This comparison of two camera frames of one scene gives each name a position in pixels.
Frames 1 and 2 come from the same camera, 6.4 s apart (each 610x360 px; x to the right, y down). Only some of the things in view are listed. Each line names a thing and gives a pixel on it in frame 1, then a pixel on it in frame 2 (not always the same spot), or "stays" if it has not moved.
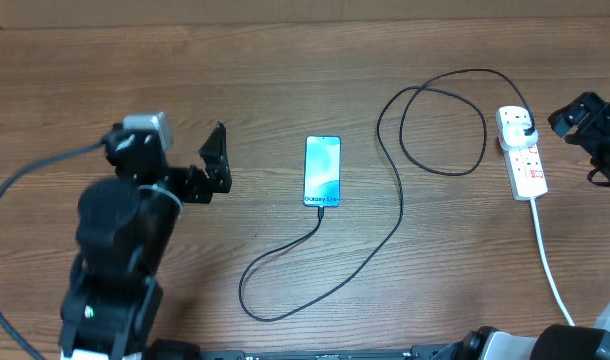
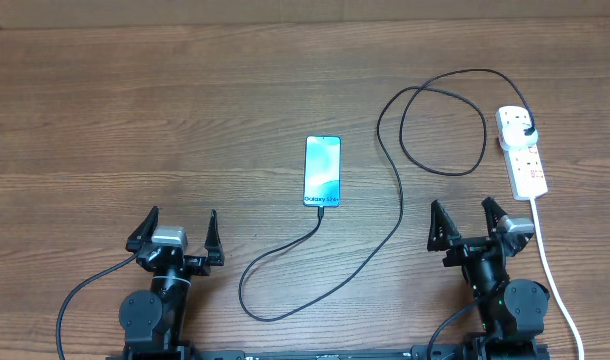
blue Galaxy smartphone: (322, 171) stays
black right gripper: (599, 122) → (462, 247)
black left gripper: (214, 156) → (214, 254)
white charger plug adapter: (513, 134) stays
